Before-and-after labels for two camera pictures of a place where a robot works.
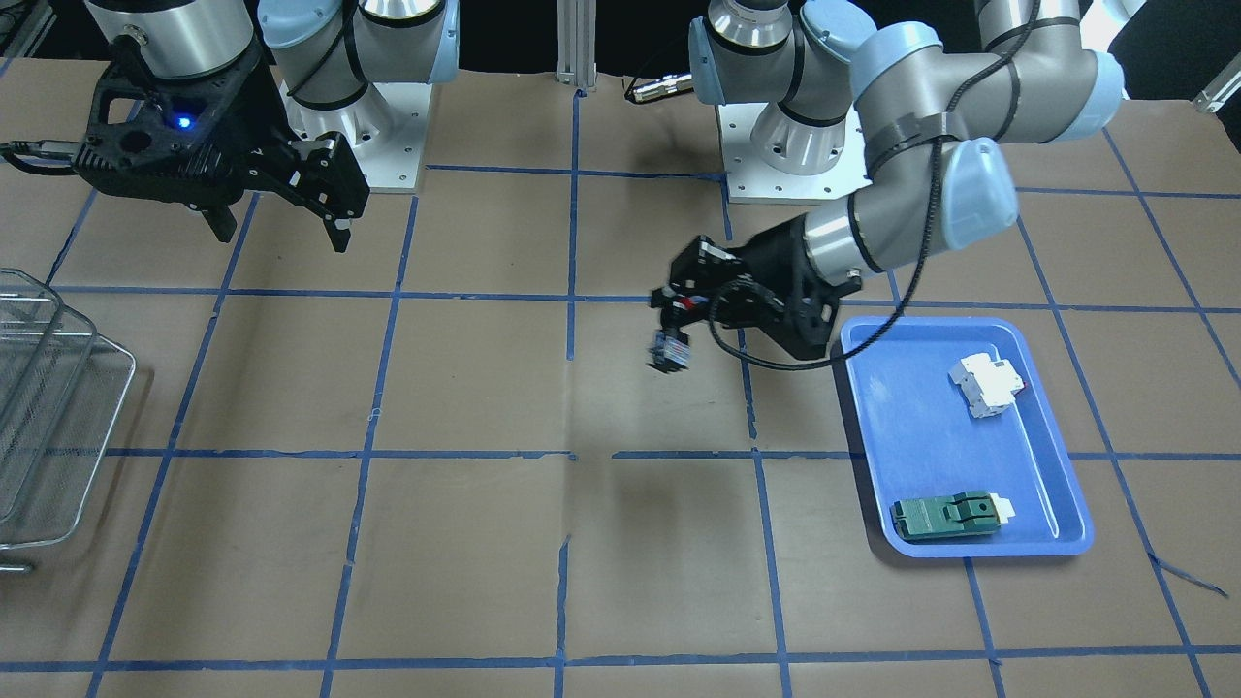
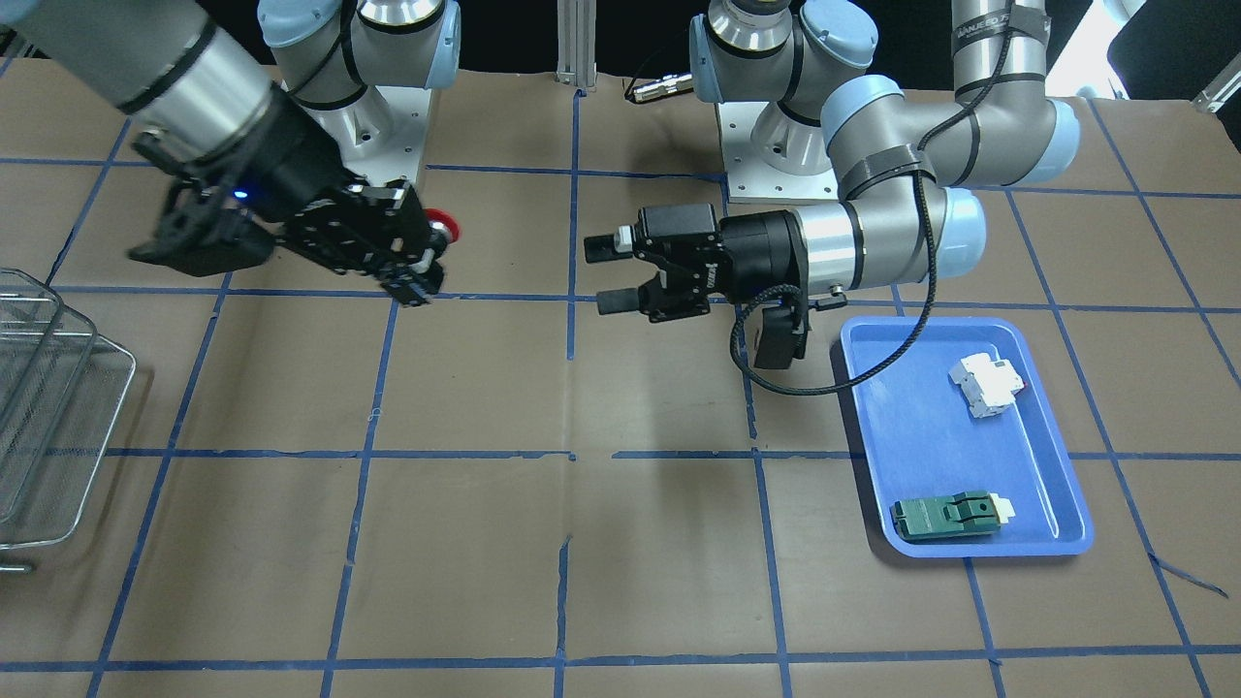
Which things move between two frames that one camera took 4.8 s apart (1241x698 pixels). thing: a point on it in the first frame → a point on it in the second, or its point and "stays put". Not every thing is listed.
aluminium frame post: (576, 43) stays put
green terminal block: (969, 512) stays put
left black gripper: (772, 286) → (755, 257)
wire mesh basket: (62, 391) stays put
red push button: (671, 350) → (443, 221)
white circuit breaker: (987, 385) stays put
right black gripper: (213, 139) → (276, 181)
